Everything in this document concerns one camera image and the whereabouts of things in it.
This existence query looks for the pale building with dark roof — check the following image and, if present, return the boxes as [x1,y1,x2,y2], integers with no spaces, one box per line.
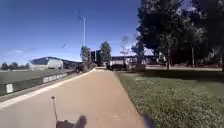
[28,56,83,70]

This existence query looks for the green sports field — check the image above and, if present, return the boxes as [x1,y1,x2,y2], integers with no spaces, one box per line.
[0,68,76,85]

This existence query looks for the grass verge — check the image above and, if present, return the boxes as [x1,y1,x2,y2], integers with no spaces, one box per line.
[114,69,224,128]

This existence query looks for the low fence with white boards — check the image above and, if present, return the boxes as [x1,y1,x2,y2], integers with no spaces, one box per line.
[0,70,78,97]

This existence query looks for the thin bare tree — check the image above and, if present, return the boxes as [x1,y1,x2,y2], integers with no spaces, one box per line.
[120,35,133,57]

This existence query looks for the pale road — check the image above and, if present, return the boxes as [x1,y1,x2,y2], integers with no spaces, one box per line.
[144,64,224,72]

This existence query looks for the tall light pole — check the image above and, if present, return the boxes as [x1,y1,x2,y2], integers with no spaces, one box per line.
[78,9,87,48]

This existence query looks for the row of distant trees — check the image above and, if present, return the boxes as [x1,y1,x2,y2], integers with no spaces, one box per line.
[0,61,31,71]

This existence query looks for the group of large dark trees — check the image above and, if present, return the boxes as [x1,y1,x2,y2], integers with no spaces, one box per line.
[131,0,224,73]

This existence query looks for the low flat building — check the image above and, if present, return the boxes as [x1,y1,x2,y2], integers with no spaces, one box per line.
[109,54,158,68]

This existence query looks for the tan paved path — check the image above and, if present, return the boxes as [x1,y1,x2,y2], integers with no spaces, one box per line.
[0,68,148,128]

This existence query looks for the tall green tree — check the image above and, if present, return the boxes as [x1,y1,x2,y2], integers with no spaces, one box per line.
[99,40,113,64]

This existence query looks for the small green tree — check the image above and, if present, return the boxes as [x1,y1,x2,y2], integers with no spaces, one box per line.
[79,45,92,65]

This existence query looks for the robot's own part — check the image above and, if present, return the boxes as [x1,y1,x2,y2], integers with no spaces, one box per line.
[143,114,155,128]

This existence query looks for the dark bushes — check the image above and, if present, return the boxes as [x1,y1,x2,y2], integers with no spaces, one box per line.
[105,62,147,72]

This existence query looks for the grey asphalt strip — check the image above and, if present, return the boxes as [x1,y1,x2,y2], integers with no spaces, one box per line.
[0,73,81,103]

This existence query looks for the pale concrete kerb strip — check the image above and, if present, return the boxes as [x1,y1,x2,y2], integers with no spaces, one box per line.
[0,68,98,110]

